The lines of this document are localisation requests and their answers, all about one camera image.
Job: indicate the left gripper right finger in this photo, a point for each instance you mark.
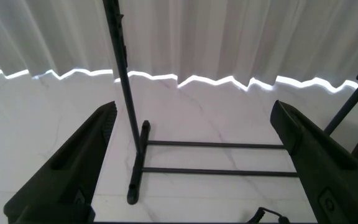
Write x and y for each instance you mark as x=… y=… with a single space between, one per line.
x=331 y=174

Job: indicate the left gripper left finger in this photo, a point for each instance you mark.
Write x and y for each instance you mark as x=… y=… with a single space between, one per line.
x=67 y=174

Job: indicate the black clothes rack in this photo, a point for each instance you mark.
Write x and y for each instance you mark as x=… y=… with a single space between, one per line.
x=126 y=77

